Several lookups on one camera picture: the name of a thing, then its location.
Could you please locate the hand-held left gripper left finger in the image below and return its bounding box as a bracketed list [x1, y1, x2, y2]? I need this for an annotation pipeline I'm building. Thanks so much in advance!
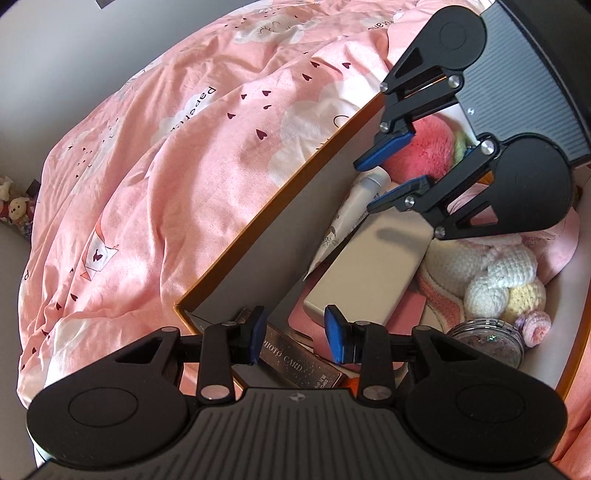
[113, 306, 267, 407]

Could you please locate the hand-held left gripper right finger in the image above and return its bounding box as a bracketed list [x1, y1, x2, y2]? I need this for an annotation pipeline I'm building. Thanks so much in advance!
[323, 305, 481, 403]

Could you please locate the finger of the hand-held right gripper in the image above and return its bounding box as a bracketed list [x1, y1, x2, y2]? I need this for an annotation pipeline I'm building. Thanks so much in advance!
[354, 45, 463, 171]
[367, 140, 505, 241]

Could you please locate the pink fluffy plush ball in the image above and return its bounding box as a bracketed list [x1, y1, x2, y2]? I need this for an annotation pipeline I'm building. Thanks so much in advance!
[383, 115, 472, 186]

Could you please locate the dark photo card pack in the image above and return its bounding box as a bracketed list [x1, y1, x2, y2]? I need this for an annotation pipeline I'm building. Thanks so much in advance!
[231, 309, 348, 391]

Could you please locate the white tube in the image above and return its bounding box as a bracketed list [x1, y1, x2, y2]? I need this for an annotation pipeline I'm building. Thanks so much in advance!
[307, 166, 393, 278]

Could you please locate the pink fabric pouch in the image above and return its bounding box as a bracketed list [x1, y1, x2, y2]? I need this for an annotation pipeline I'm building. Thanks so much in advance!
[443, 185, 581, 283]

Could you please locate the plush doll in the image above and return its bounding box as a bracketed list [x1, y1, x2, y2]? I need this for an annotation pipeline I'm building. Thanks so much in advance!
[455, 129, 495, 186]

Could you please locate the long silver box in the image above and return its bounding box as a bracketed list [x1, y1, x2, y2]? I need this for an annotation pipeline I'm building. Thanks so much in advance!
[304, 213, 434, 328]

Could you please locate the orange cardboard box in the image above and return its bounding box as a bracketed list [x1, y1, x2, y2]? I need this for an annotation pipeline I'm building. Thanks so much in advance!
[174, 92, 591, 402]

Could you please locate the white yellow crocheted doll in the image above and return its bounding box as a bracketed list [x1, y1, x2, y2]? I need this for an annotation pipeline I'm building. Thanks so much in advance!
[418, 233, 553, 345]

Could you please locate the round clear glitter case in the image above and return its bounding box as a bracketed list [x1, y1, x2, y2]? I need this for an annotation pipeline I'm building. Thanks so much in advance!
[447, 316, 527, 370]

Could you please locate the pink printed blanket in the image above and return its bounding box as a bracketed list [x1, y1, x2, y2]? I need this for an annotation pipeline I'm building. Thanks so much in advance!
[16, 0, 591, 462]

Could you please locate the tower of plush toys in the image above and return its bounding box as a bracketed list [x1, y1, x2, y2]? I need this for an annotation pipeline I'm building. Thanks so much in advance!
[0, 178, 36, 239]

